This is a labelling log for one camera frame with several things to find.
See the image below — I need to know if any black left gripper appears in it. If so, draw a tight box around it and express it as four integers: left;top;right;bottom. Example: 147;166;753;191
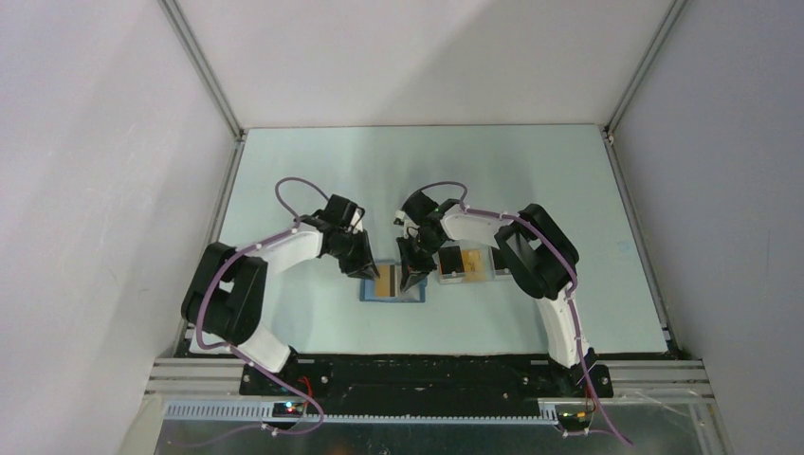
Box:
328;228;380;281

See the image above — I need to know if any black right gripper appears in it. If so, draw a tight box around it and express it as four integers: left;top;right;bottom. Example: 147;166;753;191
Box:
396;232;445;293

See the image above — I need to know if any thin credit card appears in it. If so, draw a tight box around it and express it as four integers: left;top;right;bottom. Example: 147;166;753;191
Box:
374;264;398;299

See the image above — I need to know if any blue leather card holder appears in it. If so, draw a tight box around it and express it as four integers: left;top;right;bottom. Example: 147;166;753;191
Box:
358;261;427;303

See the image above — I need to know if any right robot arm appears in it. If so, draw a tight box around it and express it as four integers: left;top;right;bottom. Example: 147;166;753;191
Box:
394;191;596;396

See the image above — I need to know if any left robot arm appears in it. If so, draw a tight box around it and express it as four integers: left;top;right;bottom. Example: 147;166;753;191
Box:
181;195;378;395

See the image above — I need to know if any black credit card stack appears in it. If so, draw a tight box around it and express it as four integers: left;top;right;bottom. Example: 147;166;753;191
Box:
437;246;466;278

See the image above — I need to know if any clear acrylic card tray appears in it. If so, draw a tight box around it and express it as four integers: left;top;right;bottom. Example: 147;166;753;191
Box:
433;242;513;284

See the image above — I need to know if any gold credit card stack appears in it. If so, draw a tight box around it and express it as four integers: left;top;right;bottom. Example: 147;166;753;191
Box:
462;249;487;282

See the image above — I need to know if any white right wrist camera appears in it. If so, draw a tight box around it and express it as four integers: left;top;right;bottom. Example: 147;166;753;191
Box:
393;210;407;226

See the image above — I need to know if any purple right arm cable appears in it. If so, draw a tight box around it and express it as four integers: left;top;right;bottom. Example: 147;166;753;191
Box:
417;180;632;447

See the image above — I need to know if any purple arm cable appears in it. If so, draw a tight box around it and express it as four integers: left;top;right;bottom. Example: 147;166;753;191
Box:
195;176;324;438
417;180;632;447

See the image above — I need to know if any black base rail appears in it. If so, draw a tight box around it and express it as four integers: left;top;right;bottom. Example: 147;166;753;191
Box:
239;355;613;419

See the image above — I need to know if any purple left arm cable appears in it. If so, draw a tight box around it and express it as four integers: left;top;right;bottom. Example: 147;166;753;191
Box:
195;176;324;438

